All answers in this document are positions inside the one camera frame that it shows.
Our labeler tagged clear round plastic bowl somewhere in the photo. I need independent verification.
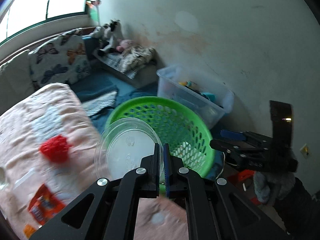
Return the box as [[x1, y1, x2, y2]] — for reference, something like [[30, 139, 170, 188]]
[[94, 118, 164, 183]]

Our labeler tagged green framed window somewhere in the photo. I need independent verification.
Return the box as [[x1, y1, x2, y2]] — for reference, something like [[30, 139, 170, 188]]
[[1, 0, 86, 43]]

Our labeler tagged pink quilted blanket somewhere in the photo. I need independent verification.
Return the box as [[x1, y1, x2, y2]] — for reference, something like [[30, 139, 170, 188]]
[[0, 82, 189, 240]]

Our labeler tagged striped grey mat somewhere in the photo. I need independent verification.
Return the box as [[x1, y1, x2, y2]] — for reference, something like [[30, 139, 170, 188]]
[[92, 49, 146, 80]]

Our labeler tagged grey plush toy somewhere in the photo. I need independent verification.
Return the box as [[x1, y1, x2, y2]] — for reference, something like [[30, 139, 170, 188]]
[[89, 24, 108, 39]]

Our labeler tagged red foam fruit net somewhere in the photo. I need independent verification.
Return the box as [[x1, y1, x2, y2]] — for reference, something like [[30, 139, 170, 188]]
[[39, 135, 71, 164]]

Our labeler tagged red object on floor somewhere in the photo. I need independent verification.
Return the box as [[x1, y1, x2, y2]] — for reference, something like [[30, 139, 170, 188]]
[[236, 170, 261, 206]]

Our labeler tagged clear plastic storage bin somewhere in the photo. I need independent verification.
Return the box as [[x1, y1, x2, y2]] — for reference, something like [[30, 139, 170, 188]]
[[157, 65, 234, 128]]

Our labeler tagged red snack bag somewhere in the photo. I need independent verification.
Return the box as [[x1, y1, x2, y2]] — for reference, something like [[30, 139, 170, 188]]
[[28, 184, 66, 225]]

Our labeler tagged colourful pinwheel decoration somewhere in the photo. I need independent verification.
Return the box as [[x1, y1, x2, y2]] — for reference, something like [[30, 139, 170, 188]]
[[86, 0, 101, 25]]

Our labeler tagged green plastic basket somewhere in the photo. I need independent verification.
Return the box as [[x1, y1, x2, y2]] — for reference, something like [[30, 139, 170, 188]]
[[105, 96, 215, 178]]

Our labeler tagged crumpled beige cloth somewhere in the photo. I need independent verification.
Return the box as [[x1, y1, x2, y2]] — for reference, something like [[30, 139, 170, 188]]
[[119, 45, 156, 73]]

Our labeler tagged butterfly cushion right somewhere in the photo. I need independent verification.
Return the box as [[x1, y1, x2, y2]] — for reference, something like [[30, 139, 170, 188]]
[[28, 28, 92, 90]]

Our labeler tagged pink plush toy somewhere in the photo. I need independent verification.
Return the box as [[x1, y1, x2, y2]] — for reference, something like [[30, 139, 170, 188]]
[[116, 39, 135, 53]]

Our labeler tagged cow plush toy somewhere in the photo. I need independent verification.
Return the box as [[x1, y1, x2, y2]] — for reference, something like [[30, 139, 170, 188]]
[[97, 20, 123, 56]]

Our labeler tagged white sofa cushion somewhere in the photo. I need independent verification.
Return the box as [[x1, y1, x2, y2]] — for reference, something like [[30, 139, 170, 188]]
[[0, 49, 35, 114]]

